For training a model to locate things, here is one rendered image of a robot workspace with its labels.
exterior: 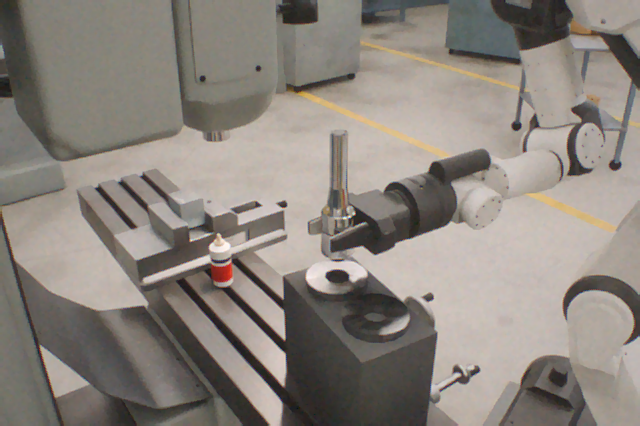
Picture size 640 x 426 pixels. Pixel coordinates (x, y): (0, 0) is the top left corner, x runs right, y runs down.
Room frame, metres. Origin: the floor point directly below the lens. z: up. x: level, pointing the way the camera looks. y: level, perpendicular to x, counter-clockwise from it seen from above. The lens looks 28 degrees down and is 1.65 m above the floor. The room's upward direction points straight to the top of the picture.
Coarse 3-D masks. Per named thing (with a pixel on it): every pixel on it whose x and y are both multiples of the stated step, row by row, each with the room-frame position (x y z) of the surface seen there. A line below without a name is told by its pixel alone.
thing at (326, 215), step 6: (324, 210) 0.73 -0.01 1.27; (348, 210) 0.73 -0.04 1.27; (354, 210) 0.73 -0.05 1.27; (324, 216) 0.71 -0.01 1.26; (330, 216) 0.71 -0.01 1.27; (336, 216) 0.71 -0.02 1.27; (342, 216) 0.71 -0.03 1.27; (348, 216) 0.71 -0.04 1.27; (354, 216) 0.72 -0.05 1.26; (330, 222) 0.71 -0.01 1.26; (336, 222) 0.70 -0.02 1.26; (342, 222) 0.71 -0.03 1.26; (348, 222) 0.71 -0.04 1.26
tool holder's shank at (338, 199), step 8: (336, 136) 0.72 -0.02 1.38; (344, 136) 0.72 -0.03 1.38; (336, 144) 0.72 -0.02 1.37; (344, 144) 0.72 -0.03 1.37; (336, 152) 0.72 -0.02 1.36; (344, 152) 0.72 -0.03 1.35; (336, 160) 0.72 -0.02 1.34; (344, 160) 0.72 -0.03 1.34; (336, 168) 0.72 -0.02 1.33; (344, 168) 0.72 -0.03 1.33; (336, 176) 0.72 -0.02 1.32; (344, 176) 0.72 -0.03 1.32; (336, 184) 0.72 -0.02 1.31; (344, 184) 0.72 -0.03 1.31; (328, 192) 0.73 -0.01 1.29; (336, 192) 0.72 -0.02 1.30; (344, 192) 0.72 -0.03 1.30; (328, 200) 0.72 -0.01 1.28; (336, 200) 0.71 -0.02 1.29; (344, 200) 0.72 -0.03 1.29; (336, 208) 0.71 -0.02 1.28; (344, 208) 0.72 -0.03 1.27
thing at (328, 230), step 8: (328, 224) 0.71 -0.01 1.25; (344, 224) 0.71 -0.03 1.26; (352, 224) 0.71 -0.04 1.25; (328, 232) 0.71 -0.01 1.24; (336, 232) 0.70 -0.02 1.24; (328, 240) 0.71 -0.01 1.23; (328, 248) 0.71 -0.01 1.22; (352, 248) 0.72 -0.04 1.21; (328, 256) 0.71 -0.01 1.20; (336, 256) 0.70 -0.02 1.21; (344, 256) 0.71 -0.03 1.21
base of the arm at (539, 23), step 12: (492, 0) 1.06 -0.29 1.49; (504, 0) 1.04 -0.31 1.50; (516, 0) 1.02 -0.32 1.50; (528, 0) 1.01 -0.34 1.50; (540, 0) 1.00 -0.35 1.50; (552, 0) 0.99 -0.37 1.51; (504, 12) 1.04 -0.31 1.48; (516, 12) 1.03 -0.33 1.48; (528, 12) 1.01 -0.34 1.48; (540, 12) 1.00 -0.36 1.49; (552, 12) 1.00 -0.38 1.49; (564, 12) 1.02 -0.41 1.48; (516, 24) 1.03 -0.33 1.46; (528, 24) 1.01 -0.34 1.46; (540, 24) 1.00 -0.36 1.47; (552, 24) 1.01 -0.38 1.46; (564, 24) 1.03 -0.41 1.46
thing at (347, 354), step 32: (288, 288) 0.73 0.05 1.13; (320, 288) 0.70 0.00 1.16; (352, 288) 0.70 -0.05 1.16; (384, 288) 0.71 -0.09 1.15; (288, 320) 0.73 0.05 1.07; (320, 320) 0.65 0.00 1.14; (352, 320) 0.62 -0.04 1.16; (384, 320) 0.62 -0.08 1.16; (416, 320) 0.64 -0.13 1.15; (288, 352) 0.74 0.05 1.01; (320, 352) 0.65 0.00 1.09; (352, 352) 0.58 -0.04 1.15; (384, 352) 0.58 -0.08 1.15; (416, 352) 0.60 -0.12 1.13; (320, 384) 0.65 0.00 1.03; (352, 384) 0.57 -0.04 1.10; (384, 384) 0.58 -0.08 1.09; (416, 384) 0.60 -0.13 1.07; (352, 416) 0.57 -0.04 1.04; (384, 416) 0.58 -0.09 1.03; (416, 416) 0.61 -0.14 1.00
